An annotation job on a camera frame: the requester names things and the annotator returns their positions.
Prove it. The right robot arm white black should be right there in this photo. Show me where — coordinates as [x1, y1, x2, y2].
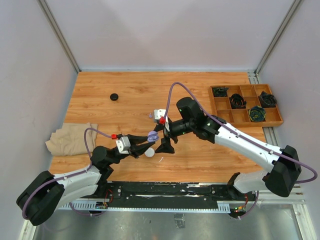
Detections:
[153, 97, 302, 200]

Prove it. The wooden compartment tray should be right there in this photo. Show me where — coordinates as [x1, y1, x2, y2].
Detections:
[208, 84, 284, 128]

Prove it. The purple charging case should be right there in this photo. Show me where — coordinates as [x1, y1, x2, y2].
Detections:
[147, 130, 159, 143]

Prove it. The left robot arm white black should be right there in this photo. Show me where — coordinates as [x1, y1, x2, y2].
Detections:
[16, 134, 154, 226]

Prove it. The white earbud charging case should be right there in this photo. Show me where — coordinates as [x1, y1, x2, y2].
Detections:
[144, 147, 155, 158]

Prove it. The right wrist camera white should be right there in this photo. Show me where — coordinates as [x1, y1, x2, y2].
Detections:
[153, 109, 166, 123]

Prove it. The rolled dark tie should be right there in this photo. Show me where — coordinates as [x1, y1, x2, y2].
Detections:
[258, 91, 277, 108]
[212, 87, 229, 98]

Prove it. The rolled dark tie right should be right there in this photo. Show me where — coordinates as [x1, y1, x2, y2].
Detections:
[258, 91, 277, 108]

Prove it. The black earbud charging case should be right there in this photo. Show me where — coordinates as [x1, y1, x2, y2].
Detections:
[109, 93, 119, 101]

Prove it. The beige folded cloth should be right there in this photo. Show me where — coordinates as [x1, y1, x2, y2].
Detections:
[45, 122, 98, 156]

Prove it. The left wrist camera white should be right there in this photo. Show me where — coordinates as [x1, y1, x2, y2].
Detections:
[115, 136, 131, 154]

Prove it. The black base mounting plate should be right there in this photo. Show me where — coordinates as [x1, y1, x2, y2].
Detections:
[77, 181, 247, 208]

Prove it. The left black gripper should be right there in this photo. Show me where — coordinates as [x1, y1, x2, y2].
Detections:
[107, 133, 155, 166]

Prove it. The rolled dark tie top left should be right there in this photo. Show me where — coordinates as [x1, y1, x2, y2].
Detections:
[212, 87, 229, 98]

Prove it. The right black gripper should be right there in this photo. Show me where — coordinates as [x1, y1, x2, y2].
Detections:
[152, 118, 195, 154]

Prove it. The rolled blue yellow tie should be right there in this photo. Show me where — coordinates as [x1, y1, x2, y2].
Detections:
[248, 105, 266, 123]

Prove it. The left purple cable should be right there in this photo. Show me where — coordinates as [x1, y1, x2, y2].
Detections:
[21, 127, 118, 221]

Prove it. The white slotted cable duct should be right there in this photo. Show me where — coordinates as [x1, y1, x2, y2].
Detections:
[59, 200, 231, 214]

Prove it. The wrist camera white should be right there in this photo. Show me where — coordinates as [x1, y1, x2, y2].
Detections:
[153, 109, 166, 123]
[115, 136, 131, 154]

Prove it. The rolled black tie centre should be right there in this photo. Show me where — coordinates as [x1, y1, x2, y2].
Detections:
[229, 93, 247, 109]

